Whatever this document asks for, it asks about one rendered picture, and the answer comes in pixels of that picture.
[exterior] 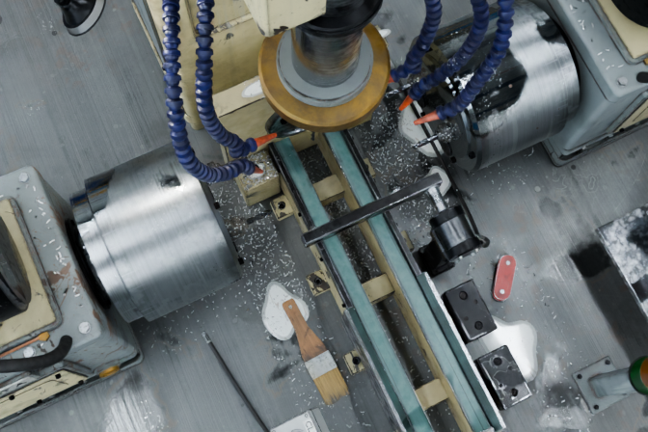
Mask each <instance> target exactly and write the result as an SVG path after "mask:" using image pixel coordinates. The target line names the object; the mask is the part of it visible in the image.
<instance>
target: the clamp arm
mask: <svg viewBox="0 0 648 432"><path fill-rule="evenodd" d="M442 183H443V180H442V178H441V176H440V175H439V173H435V174H433V175H429V176H427V177H425V178H423V179H420V180H418V181H416V182H414V183H412V184H410V185H407V186H405V187H403V188H401V189H399V187H398V186H397V187H395V188H393V189H392V190H391V193H390V194H388V195H387V196H384V197H382V198H380V199H378V200H376V201H373V202H370V203H368V204H366V205H364V206H361V207H359V208H357V209H355V210H353V211H351V212H348V213H346V214H344V215H342V216H340V217H337V218H336V219H334V220H332V221H330V222H328V223H325V224H323V225H321V226H319V227H317V228H316V227H315V225H313V226H311V227H309V228H308V231H307V232H305V233H302V234H301V240H302V242H303V244H304V246H305V248H307V247H310V246H312V245H314V244H316V243H318V242H321V241H323V240H325V239H327V238H329V237H331V236H334V235H336V234H338V233H340V232H342V231H344V230H348V229H350V228H352V227H354V226H356V225H358V224H360V223H362V222H364V221H366V220H368V219H371V218H373V217H375V216H377V215H379V214H381V213H384V212H386V211H388V210H390V209H392V208H394V207H397V206H399V205H401V204H403V203H405V202H408V201H410V200H412V199H414V198H416V197H418V196H421V195H423V194H427V196H428V197H429V195H431V193H432V191H431V190H430V189H431V188H432V189H433V191H434V192H435V191H438V190H437V188H438V189H439V190H440V188H439V187H440V186H441V184H442ZM436 186H438V187H437V188H436ZM427 191H428V193H429V195H428V193H427Z"/></svg>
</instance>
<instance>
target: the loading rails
mask: <svg viewBox="0 0 648 432"><path fill-rule="evenodd" d="M317 144H318V146H319V148H320V150H321V152H322V154H323V156H324V158H325V160H326V162H327V164H328V166H329V168H330V170H331V172H332V175H330V176H327V177H325V178H323V179H321V180H318V181H316V182H315V183H311V180H310V178H309V176H308V174H307V172H306V170H305V168H304V166H303V164H302V162H301V160H300V158H299V156H298V154H297V152H296V150H295V148H294V146H293V145H292V143H291V141H290V139H289V137H287V138H285V139H282V140H280V141H279V142H276V143H274V142H271V143H269V144H268V148H269V155H270V157H271V158H272V161H273V163H274V165H275V167H276V169H277V172H278V174H279V175H280V185H281V188H282V190H283V193H284V195H282V196H279V197H277V198H276V199H274V200H271V201H270V204H271V207H272V209H273V211H274V213H275V215H276V217H277V219H278V221H280V220H282V219H284V218H286V217H289V216H291V215H293V214H294V216H295V218H296V220H297V222H298V224H299V226H300V228H301V230H302V232H303V233H305V232H307V231H308V228H309V227H311V226H313V225H315V227H316V228H317V227H319V226H321V225H323V224H325V223H328V222H330V219H329V217H328V215H327V213H326V211H325V209H324V207H323V206H325V205H327V204H329V203H332V202H335V201H337V200H339V199H341V198H343V197H344V198H345V200H346V202H347V204H348V206H349V208H350V210H351V211H353V210H355V209H357V208H359V207H361V206H364V205H366V204H368V203H371V202H373V201H376V200H378V199H380V198H382V195H381V193H380V191H379V189H378V187H377V185H376V183H375V182H376V181H375V179H374V178H375V177H376V172H375V171H374V169H373V167H372V165H371V163H370V161H369V159H368V158H367V157H366V158H364V159H363V158H362V156H361V154H360V152H359V150H358V148H357V146H356V144H355V142H354V138H353V136H351V134H350V133H349V131H348V129H344V130H341V131H337V132H327V133H322V132H318V141H317ZM358 226H359V228H360V230H361V232H362V234H363V236H364V239H365V241H366V243H367V245H368V247H369V249H370V251H371V252H372V254H373V256H374V258H375V260H376V262H377V264H378V266H379V268H380V270H381V272H382V274H381V275H379V276H377V277H375V278H373V279H370V280H368V281H366V282H364V283H361V282H360V280H359V278H358V276H357V274H356V272H355V270H354V268H353V266H352V264H351V262H350V260H349V258H348V256H347V254H346V252H345V250H344V248H343V246H342V244H341V242H340V240H339V238H338V235H337V234H336V235H334V236H331V237H329V238H327V239H325V240H323V241H321V242H318V243H316V244H314V245H312V246H310V249H311V251H312V253H313V255H314V257H315V259H316V261H317V263H318V265H319V267H320V270H317V271H315V272H313V273H311V274H309V275H307V276H306V280H307V282H308V284H309V286H310V290H311V292H312V294H313V296H317V295H319V294H321V293H323V292H325V291H327V290H330V289H331V291H332V293H333V296H334V298H335V300H336V302H337V305H338V307H339V309H340V311H341V313H342V317H341V320H340V322H341V324H342V326H343V328H344V330H345V332H346V334H347V335H348V337H349V339H350V341H351V343H352V346H353V348H354V350H352V351H350V352H348V353H346V354H344V355H343V359H344V360H345V362H346V364H347V366H348V369H349V371H350V373H351V375H355V374H357V373H359V372H361V371H363V370H364V372H365V374H366V376H367V378H368V380H369V382H370V384H371V386H372V388H373V389H374V391H375V393H376V396H377V398H378V400H379V402H380V404H381V406H382V408H383V410H384V412H385V414H386V416H387V418H388V420H389V423H390V425H391V428H392V430H393V432H434V430H433V428H432V426H431V424H430V422H429V420H428V418H427V416H426V414H425V413H424V411H425V410H427V409H429V408H431V407H433V406H435V405H437V404H439V403H441V402H443V401H446V403H447V405H448V407H449V409H450V411H451V413H452V414H453V416H454V418H455V420H456V422H457V424H458V426H459V428H460V430H461V432H497V431H499V430H501V429H503V428H505V427H506V425H505V423H504V421H503V419H502V417H501V415H500V413H499V411H498V409H497V407H496V405H495V403H494V401H493V399H492V397H491V395H490V394H489V392H488V390H487V388H486V386H485V384H484V382H483V381H482V379H481V377H480V375H479V373H478V371H477V369H476V367H475V365H474V363H473V360H472V358H471V356H470V354H469V352H468V350H467V348H466V346H465V345H464V343H463V341H462V339H461V338H460V336H459V334H458V332H457V330H456V328H455V326H454V324H453V322H452V320H451V318H450V316H449V314H448V312H447V310H446V308H445V306H444V304H443V302H442V300H441V298H440V296H439V294H438V292H437V290H436V288H435V286H434V285H433V283H432V281H431V279H430V277H429V276H428V274H427V272H423V273H422V274H421V272H420V271H421V269H420V268H419V267H418V265H417V263H416V261H415V259H414V257H413V256H412V254H411V252H412V251H413V250H414V245H413V243H412V242H411V240H410V238H409V236H408V234H407V232H406V230H403V231H400V230H399V228H398V224H397V223H396V222H395V220H394V219H393V217H392V215H391V213H390V211H389V210H388V211H386V212H384V213H381V214H379V215H377V216H375V217H373V218H371V219H368V220H366V221H364V222H362V223H360V224H358ZM391 296H393V297H394V299H395V301H396V303H397V305H398V306H399V308H400V310H401V312H402V314H403V316H404V318H405V320H406V322H407V324H408V326H409V328H410V330H411V332H412V334H413V336H414V338H415V340H416V342H417V344H418V347H419V349H420V351H421V353H422V355H423V357H424V359H425V360H426V362H427V364H428V366H429V368H430V370H431V372H432V374H433V376H434V378H435V379H434V380H432V381H430V382H428V383H426V384H424V385H422V386H420V387H418V388H416V389H414V390H413V388H412V386H411V384H410V382H409V379H408V377H407V375H406V373H405V371H404V369H403V367H402V365H401V363H400V361H399V360H398V358H397V356H396V354H395V352H394V350H393V348H392V345H391V343H390V341H389V339H388V337H387V335H386V333H385V331H384V329H383V327H382V325H381V323H380V321H379V319H378V316H377V314H376V312H375V310H374V308H373V307H372V305H374V304H376V303H378V302H380V301H382V300H384V299H386V298H389V297H391Z"/></svg>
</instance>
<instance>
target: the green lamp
mask: <svg viewBox="0 0 648 432"><path fill-rule="evenodd" d="M646 358H648V356H646V357H642V358H640V359H638V360H637V361H636V362H635V363H634V364H633V366H632V369H631V379H632V382H633V384H634V386H635V387H636V388H637V389H638V390H639V391H640V392H642V393H645V394H648V388H647V387H646V386H645V385H644V383H643V382H642V379H641V376H640V369H641V365H642V363H643V362H644V360H645V359H646Z"/></svg>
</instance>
